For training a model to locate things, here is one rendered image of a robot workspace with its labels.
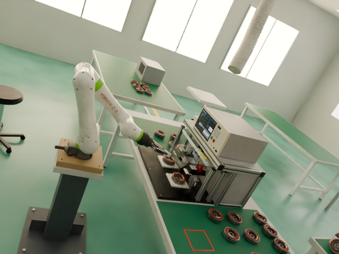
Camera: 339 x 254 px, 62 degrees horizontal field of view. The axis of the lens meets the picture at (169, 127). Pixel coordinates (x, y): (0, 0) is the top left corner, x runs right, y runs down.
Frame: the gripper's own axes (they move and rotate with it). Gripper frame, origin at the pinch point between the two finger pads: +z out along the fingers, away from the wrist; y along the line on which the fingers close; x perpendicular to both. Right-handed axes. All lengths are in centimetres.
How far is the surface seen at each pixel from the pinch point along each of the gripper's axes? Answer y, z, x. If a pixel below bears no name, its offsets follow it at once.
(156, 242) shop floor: -13, 66, -83
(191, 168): -0.3, 26.4, 0.4
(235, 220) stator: 35, 59, -4
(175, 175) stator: -4.3, 22.6, -12.5
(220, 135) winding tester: 2.2, 22.5, 34.2
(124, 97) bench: -159, 5, -22
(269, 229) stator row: 38, 89, 5
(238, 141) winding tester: 8, 33, 39
